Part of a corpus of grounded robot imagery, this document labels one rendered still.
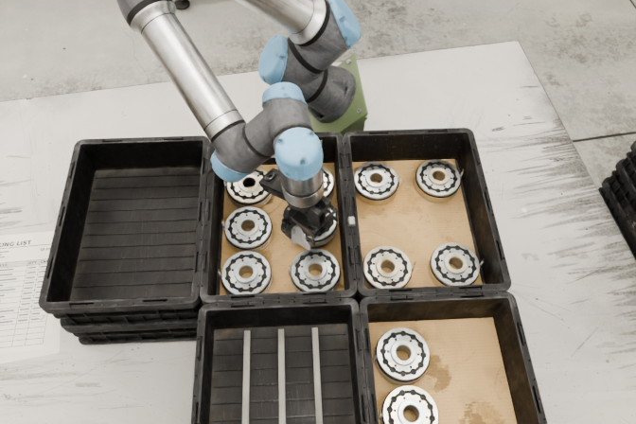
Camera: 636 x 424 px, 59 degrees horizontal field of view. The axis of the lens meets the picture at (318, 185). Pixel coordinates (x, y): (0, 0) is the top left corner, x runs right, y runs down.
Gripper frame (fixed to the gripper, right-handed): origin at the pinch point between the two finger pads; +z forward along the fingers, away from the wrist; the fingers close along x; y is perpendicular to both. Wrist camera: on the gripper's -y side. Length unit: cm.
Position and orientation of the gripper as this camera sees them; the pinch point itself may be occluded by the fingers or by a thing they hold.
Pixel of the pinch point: (302, 229)
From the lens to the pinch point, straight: 121.8
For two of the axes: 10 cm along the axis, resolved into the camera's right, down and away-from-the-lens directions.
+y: 7.4, 5.7, -3.5
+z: 0.4, 4.9, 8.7
